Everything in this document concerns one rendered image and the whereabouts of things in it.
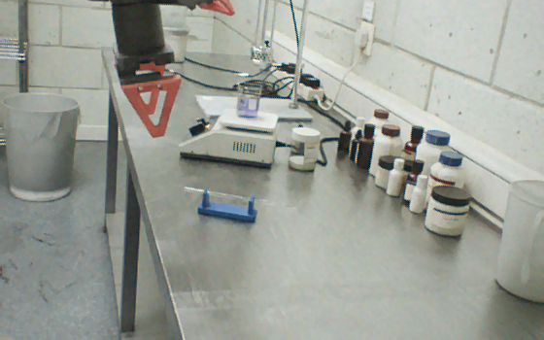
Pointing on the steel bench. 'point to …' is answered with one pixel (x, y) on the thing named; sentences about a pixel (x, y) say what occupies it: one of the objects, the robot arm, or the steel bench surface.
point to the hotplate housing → (233, 145)
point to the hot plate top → (250, 120)
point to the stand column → (301, 41)
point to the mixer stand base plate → (215, 107)
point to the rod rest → (227, 210)
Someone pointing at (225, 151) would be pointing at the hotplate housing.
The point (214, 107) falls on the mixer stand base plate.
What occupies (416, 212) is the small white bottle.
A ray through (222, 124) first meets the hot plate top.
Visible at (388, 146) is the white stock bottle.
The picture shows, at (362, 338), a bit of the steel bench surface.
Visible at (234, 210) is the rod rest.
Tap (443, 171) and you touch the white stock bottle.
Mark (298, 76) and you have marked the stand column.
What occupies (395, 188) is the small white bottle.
